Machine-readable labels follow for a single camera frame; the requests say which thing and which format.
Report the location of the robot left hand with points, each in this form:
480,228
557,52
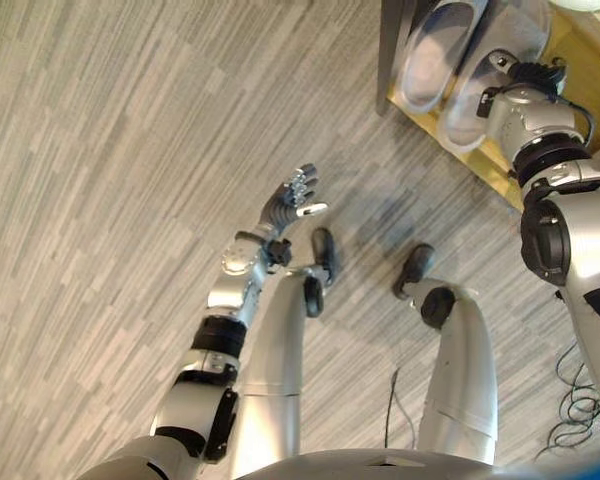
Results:
280,210

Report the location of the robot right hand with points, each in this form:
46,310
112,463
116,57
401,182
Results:
537,76

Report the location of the grey slipper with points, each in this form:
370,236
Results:
472,107
432,55

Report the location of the robot right arm silver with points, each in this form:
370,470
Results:
575,230

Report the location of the robot left arm silver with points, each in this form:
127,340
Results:
215,345

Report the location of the wooden shoe rack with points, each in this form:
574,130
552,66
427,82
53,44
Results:
587,75

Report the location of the pale green white object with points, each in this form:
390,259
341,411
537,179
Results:
587,4

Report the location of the robot left leg silver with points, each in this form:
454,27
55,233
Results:
277,360

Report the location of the robot leg silver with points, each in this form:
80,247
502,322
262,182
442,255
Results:
462,365
277,360

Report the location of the robot right leg silver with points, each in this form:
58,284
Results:
462,365

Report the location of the robot torso silver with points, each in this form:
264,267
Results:
375,466

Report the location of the blue object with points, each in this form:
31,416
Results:
575,472

